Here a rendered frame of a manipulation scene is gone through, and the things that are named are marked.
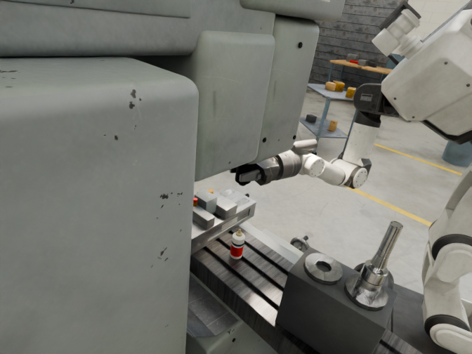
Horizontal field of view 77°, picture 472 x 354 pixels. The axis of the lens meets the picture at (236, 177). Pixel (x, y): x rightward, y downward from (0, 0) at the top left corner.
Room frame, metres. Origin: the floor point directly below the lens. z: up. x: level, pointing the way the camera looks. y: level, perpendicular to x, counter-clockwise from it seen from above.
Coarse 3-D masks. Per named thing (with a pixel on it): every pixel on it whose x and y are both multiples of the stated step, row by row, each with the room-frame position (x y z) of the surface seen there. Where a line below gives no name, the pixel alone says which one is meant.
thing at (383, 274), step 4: (368, 260) 0.49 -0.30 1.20; (364, 264) 0.48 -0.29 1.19; (368, 264) 0.47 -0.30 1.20; (364, 268) 0.47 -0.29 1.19; (368, 268) 0.46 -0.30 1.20; (372, 268) 0.46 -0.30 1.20; (368, 272) 0.46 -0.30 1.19; (372, 272) 0.45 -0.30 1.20; (376, 272) 0.45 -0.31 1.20; (380, 272) 0.46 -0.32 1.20; (384, 272) 0.46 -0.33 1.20; (372, 276) 0.45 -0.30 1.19; (376, 276) 0.45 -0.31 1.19; (380, 276) 0.45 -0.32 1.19; (384, 276) 0.45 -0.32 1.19
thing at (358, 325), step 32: (320, 256) 0.56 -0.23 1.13; (288, 288) 0.50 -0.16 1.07; (320, 288) 0.47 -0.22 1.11; (352, 288) 0.47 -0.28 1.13; (384, 288) 0.49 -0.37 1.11; (288, 320) 0.49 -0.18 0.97; (320, 320) 0.45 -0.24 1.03; (352, 320) 0.42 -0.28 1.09; (384, 320) 0.41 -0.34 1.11; (320, 352) 0.44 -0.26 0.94; (352, 352) 0.41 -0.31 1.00
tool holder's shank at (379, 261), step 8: (392, 224) 0.47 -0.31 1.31; (400, 224) 0.47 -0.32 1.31; (392, 232) 0.46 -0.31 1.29; (400, 232) 0.46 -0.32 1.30; (384, 240) 0.47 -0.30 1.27; (392, 240) 0.46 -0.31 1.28; (384, 248) 0.46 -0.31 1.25; (392, 248) 0.46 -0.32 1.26; (376, 256) 0.47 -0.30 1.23; (384, 256) 0.46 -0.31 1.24; (376, 264) 0.46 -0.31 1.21; (384, 264) 0.46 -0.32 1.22
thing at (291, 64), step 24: (288, 24) 0.65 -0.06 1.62; (312, 24) 0.73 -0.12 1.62; (288, 48) 0.66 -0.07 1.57; (312, 48) 0.73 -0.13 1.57; (288, 72) 0.67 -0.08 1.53; (288, 96) 0.68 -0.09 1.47; (264, 120) 0.63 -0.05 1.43; (288, 120) 0.70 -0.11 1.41; (264, 144) 0.64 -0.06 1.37; (288, 144) 0.72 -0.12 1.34
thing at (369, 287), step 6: (360, 276) 0.47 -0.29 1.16; (366, 276) 0.46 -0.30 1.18; (360, 282) 0.46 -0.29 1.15; (366, 282) 0.45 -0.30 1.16; (372, 282) 0.45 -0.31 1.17; (378, 282) 0.45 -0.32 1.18; (360, 288) 0.46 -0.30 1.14; (366, 288) 0.45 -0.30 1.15; (372, 288) 0.45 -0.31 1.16; (378, 288) 0.45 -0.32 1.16; (366, 294) 0.45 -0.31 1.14; (372, 294) 0.45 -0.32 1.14
